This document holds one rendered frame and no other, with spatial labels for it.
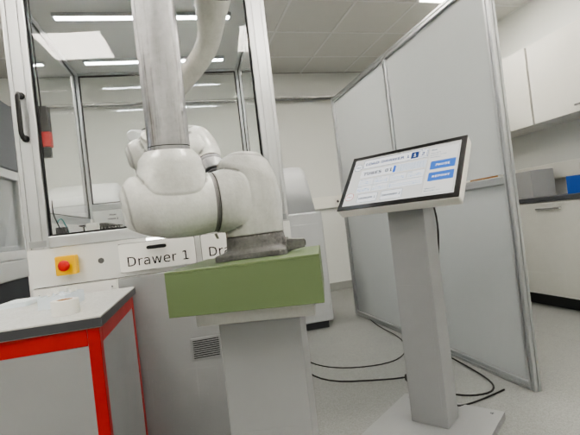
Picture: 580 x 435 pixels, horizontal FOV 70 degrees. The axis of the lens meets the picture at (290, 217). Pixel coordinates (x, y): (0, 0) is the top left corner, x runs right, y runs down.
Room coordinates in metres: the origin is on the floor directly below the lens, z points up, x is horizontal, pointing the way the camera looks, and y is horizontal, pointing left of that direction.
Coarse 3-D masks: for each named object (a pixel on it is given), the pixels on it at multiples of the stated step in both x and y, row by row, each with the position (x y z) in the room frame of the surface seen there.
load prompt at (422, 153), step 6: (420, 150) 1.73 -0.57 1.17; (426, 150) 1.71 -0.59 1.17; (390, 156) 1.81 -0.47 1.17; (396, 156) 1.79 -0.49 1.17; (402, 156) 1.77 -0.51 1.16; (408, 156) 1.75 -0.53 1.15; (414, 156) 1.73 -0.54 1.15; (420, 156) 1.70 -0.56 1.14; (426, 156) 1.68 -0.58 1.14; (366, 162) 1.89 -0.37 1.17; (372, 162) 1.86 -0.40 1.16; (378, 162) 1.84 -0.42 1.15; (384, 162) 1.81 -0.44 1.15; (390, 162) 1.79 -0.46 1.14; (396, 162) 1.77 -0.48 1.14; (366, 168) 1.86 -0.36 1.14
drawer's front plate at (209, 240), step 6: (210, 234) 1.70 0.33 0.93; (222, 234) 1.71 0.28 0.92; (204, 240) 1.69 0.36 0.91; (210, 240) 1.70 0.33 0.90; (216, 240) 1.70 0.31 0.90; (222, 240) 1.71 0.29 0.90; (204, 246) 1.69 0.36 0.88; (210, 246) 1.70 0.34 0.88; (216, 246) 1.70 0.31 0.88; (222, 246) 1.71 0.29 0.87; (204, 252) 1.69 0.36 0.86; (222, 252) 1.71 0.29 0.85; (204, 258) 1.69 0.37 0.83; (210, 258) 1.70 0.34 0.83
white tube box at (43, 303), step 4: (60, 292) 1.39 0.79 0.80; (68, 292) 1.37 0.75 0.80; (76, 292) 1.34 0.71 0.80; (80, 292) 1.37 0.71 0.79; (44, 296) 1.30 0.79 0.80; (52, 296) 1.30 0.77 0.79; (56, 296) 1.27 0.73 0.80; (60, 296) 1.27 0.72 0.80; (64, 296) 1.27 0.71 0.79; (68, 296) 1.29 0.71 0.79; (72, 296) 1.32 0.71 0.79; (76, 296) 1.34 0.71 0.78; (80, 296) 1.37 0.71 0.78; (84, 296) 1.39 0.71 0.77; (40, 300) 1.27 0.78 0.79; (44, 300) 1.27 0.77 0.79; (48, 300) 1.27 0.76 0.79; (52, 300) 1.27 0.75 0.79; (80, 300) 1.36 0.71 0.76; (40, 304) 1.27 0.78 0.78; (44, 304) 1.27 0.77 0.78; (48, 304) 1.27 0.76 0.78; (40, 308) 1.27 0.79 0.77; (44, 308) 1.27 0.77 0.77; (48, 308) 1.27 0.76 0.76
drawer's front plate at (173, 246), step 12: (156, 240) 1.65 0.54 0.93; (168, 240) 1.66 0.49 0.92; (180, 240) 1.67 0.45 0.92; (192, 240) 1.68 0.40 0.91; (120, 252) 1.62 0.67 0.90; (132, 252) 1.63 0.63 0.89; (144, 252) 1.64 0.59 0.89; (156, 252) 1.65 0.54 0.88; (168, 252) 1.66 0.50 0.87; (180, 252) 1.67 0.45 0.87; (192, 252) 1.68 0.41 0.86; (120, 264) 1.62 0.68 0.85; (132, 264) 1.63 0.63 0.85; (144, 264) 1.64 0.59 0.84; (156, 264) 1.65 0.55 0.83; (168, 264) 1.66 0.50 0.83; (180, 264) 1.67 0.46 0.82
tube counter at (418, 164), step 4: (420, 160) 1.69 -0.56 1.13; (424, 160) 1.68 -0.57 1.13; (400, 164) 1.75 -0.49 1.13; (404, 164) 1.73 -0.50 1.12; (408, 164) 1.72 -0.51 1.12; (412, 164) 1.71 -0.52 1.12; (416, 164) 1.69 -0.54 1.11; (420, 164) 1.68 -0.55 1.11; (424, 164) 1.67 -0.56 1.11; (388, 168) 1.77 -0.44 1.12; (392, 168) 1.76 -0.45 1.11; (396, 168) 1.75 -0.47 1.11; (400, 168) 1.73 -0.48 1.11; (404, 168) 1.72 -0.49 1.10; (408, 168) 1.70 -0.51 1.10; (412, 168) 1.69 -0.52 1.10; (384, 172) 1.78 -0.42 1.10; (388, 172) 1.76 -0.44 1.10; (392, 172) 1.75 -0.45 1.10
